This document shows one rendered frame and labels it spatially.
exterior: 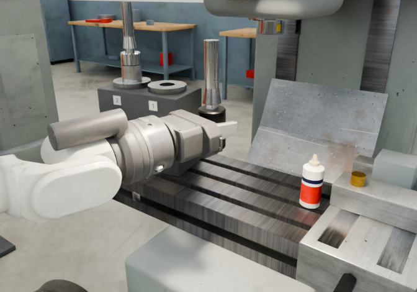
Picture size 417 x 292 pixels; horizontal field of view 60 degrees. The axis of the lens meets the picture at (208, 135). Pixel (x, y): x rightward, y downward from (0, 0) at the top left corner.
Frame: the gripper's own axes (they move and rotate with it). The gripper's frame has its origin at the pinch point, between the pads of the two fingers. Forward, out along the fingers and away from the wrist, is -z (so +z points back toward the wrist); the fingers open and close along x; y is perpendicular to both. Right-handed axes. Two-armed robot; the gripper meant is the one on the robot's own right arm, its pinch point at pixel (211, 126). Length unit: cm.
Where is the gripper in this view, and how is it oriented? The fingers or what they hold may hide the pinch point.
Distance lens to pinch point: 62.4
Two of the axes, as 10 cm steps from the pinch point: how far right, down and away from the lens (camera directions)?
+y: 0.1, 9.3, 3.7
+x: -6.5, -2.8, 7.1
